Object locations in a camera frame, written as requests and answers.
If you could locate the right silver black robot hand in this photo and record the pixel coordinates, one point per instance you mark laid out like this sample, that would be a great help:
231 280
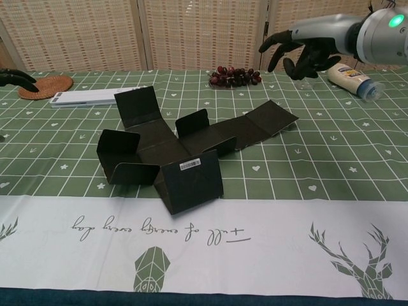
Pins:
325 32

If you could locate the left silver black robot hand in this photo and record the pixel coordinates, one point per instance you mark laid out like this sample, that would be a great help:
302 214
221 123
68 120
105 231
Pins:
19 79

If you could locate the black cardboard box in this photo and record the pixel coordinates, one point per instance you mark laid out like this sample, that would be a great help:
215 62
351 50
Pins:
191 188

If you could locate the round woven rattan coaster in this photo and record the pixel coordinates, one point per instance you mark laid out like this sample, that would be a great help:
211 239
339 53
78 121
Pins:
51 86

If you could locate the mayonnaise squeeze bottle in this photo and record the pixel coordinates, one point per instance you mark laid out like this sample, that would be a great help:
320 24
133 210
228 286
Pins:
347 78

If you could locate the small dark screen hinge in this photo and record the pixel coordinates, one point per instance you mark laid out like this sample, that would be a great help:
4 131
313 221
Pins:
266 27

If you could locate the white folded stand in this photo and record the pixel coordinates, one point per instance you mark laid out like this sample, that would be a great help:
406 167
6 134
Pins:
83 97

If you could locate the dark red grape bunch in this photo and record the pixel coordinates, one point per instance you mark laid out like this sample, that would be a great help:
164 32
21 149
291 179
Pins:
234 76

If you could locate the woven bamboo folding screen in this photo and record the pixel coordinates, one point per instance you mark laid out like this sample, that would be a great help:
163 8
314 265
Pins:
191 32

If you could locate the green checked deer tablecloth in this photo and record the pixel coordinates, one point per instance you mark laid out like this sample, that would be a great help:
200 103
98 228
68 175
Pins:
287 223

